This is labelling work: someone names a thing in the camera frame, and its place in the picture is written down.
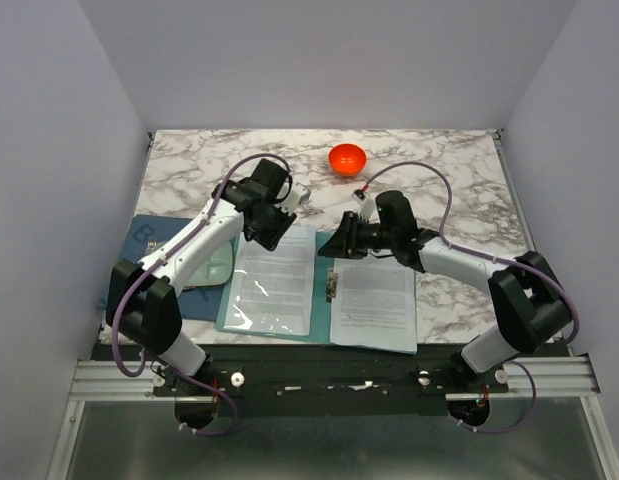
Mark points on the pale green divided plate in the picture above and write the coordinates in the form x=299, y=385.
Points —
x=215, y=270

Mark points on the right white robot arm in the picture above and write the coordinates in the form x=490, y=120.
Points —
x=528, y=307

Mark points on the printed white paper sheets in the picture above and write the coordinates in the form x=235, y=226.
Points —
x=374, y=306

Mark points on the orange plastic bowl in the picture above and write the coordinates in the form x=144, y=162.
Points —
x=347, y=159

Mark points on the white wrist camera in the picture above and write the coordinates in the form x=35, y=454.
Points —
x=366, y=204
x=298, y=194

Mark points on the single printed paper sheet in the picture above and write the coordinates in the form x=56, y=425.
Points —
x=271, y=292

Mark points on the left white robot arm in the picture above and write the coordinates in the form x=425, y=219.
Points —
x=142, y=301

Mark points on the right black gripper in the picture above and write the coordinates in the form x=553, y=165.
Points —
x=344, y=241

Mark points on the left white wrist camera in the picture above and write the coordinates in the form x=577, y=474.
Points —
x=298, y=194

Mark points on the blue lettered placemat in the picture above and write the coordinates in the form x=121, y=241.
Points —
x=201, y=304

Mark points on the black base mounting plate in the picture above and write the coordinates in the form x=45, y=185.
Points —
x=326, y=381

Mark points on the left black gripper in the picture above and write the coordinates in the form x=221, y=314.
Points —
x=271, y=241

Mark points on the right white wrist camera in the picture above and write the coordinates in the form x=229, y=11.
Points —
x=366, y=204

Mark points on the teal file folder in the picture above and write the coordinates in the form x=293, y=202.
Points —
x=324, y=289

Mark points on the aluminium extrusion rail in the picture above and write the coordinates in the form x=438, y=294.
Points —
x=555, y=377

